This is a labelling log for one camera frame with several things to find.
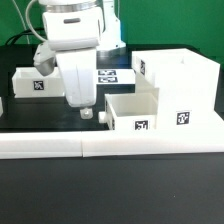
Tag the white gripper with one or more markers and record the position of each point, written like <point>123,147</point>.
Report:
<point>78,71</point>

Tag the white front drawer tray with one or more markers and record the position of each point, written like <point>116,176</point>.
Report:
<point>129,112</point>

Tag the white drawer tray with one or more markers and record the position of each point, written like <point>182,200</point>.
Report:
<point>29,83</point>
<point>129,112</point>

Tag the white drawer cabinet box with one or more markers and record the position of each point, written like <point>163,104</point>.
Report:
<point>186,84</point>

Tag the white rear drawer tray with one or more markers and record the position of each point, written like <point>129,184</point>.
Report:
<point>29,83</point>

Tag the white front fence bar left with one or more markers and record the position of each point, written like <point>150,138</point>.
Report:
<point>40,145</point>

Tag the white sheet with markers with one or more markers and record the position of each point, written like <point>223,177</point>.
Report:
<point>115,76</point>

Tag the white L-shaped fence bar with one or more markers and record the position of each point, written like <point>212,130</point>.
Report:
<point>204,138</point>

